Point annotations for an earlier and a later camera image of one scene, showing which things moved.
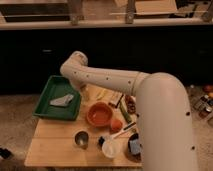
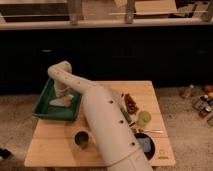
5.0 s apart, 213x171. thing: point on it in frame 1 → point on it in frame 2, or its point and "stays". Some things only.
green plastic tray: x=55 y=87 stays
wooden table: x=106 y=134 stays
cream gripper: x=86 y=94 → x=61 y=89
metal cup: x=81 y=138 stays
